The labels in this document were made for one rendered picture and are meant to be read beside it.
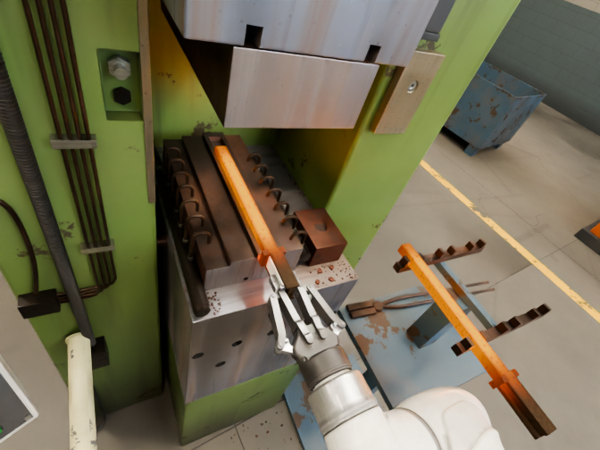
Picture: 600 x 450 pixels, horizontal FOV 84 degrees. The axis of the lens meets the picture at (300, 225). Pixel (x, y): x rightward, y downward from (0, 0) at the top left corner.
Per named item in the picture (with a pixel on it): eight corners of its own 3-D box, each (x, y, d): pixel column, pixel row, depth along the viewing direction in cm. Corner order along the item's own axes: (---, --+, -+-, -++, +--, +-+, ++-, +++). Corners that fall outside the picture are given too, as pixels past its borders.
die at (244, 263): (294, 270, 74) (304, 245, 68) (203, 290, 64) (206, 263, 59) (236, 157, 98) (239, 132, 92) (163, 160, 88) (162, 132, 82)
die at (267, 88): (354, 129, 50) (380, 64, 44) (223, 128, 40) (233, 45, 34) (257, 25, 74) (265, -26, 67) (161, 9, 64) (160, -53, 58)
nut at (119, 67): (135, 112, 48) (130, 63, 44) (114, 112, 47) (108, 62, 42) (131, 101, 50) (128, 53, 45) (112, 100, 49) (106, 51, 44)
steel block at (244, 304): (306, 359, 107) (359, 279, 77) (184, 404, 89) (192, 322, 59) (249, 233, 139) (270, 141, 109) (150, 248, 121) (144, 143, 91)
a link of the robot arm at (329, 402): (363, 417, 52) (345, 379, 56) (389, 397, 46) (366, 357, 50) (314, 442, 48) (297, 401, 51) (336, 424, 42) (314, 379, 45)
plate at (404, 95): (404, 133, 75) (446, 55, 63) (373, 134, 71) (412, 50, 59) (398, 129, 76) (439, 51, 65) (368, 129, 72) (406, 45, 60)
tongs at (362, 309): (486, 281, 121) (488, 279, 120) (494, 291, 118) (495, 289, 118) (345, 306, 97) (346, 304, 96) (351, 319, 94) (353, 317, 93)
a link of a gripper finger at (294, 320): (309, 351, 55) (302, 354, 54) (279, 296, 61) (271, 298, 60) (316, 340, 52) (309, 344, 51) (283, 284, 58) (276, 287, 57)
